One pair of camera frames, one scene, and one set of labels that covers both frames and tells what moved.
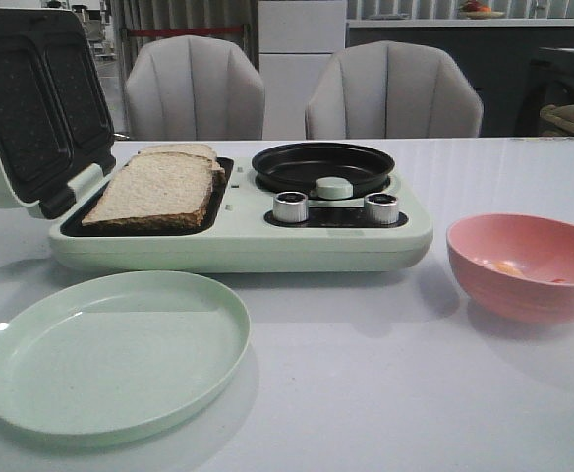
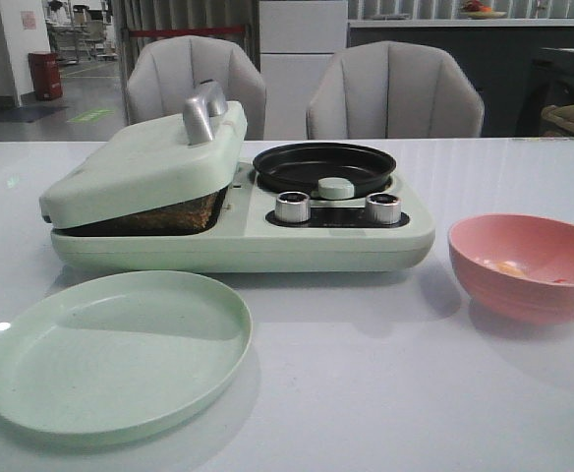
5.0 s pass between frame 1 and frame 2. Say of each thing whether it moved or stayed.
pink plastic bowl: stayed
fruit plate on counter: stayed
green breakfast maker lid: moved
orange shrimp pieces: stayed
